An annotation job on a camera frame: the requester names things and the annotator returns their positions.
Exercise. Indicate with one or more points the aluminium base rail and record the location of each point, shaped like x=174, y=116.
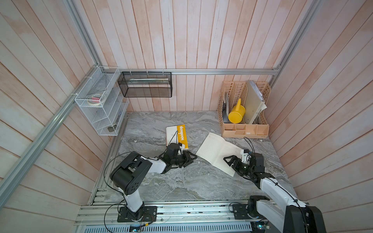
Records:
x=172, y=217

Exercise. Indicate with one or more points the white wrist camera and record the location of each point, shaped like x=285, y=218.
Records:
x=245, y=156
x=182, y=147

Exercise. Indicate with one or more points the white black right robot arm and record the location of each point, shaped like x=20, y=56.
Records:
x=277, y=207

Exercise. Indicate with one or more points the white wire mesh shelf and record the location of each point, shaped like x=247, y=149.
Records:
x=106, y=119

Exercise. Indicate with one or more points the beige plastic desk organizer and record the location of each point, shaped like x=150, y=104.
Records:
x=236, y=91

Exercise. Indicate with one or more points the black mesh wall basket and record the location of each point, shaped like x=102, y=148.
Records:
x=146, y=84

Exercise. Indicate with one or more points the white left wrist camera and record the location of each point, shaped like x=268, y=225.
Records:
x=182, y=147

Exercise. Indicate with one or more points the tape roll on shelf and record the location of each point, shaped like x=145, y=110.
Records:
x=96, y=99

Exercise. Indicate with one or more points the yellow plastic watering can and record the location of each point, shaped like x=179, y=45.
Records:
x=237, y=113

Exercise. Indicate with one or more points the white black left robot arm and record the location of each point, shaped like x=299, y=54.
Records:
x=130, y=173

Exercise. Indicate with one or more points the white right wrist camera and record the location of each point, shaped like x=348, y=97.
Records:
x=245, y=156

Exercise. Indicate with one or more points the grey book in organizer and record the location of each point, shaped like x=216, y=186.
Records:
x=225, y=108

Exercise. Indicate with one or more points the horizontal aluminium wall rail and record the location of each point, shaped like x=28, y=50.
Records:
x=254, y=71

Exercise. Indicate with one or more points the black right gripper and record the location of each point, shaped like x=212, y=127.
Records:
x=234, y=158

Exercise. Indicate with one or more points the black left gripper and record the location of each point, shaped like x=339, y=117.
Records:
x=189, y=160

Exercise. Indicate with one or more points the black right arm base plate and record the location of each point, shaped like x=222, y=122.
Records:
x=244, y=211

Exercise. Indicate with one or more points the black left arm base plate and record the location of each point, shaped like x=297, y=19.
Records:
x=144, y=213

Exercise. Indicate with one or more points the beige folder in organizer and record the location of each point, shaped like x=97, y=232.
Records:
x=254, y=103

